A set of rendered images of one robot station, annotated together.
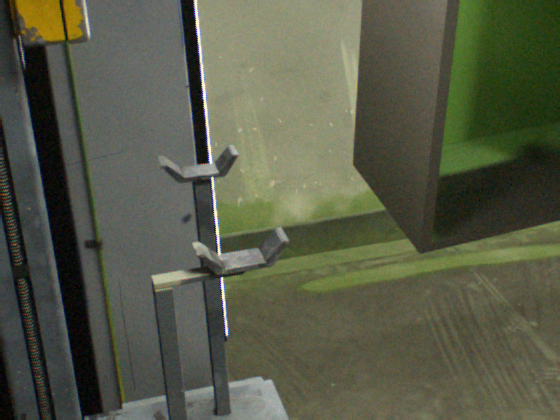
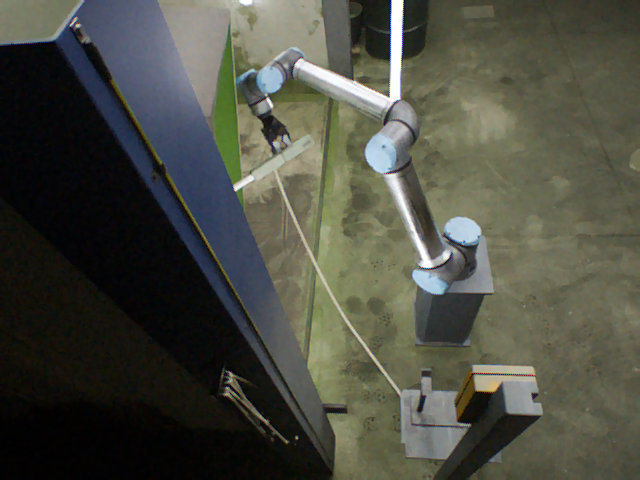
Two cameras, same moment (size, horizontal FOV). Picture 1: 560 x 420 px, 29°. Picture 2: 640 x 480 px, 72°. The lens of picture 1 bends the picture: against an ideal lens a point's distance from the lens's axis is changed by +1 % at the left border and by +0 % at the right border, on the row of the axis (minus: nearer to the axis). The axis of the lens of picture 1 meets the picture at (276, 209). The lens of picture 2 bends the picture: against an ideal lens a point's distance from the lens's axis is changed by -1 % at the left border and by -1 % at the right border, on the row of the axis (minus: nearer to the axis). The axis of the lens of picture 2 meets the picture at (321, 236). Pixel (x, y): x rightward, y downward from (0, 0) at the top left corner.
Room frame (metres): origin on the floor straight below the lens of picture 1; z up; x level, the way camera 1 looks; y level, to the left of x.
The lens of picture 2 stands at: (1.04, 0.51, 2.44)
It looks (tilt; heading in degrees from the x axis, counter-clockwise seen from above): 54 degrees down; 296
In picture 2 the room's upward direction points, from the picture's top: 11 degrees counter-clockwise
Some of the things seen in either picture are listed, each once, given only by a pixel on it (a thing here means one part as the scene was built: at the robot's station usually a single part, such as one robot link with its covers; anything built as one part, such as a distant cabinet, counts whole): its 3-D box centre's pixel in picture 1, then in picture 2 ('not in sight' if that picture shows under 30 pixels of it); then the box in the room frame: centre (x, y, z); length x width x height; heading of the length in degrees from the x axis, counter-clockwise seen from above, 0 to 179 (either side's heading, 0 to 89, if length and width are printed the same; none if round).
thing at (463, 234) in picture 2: not in sight; (459, 241); (0.96, -0.64, 0.83); 0.17 x 0.15 x 0.18; 67
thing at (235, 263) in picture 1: (208, 345); (455, 405); (0.90, 0.08, 0.95); 0.26 x 0.15 x 0.32; 12
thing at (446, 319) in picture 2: not in sight; (446, 295); (0.95, -0.65, 0.32); 0.31 x 0.31 x 0.64; 12
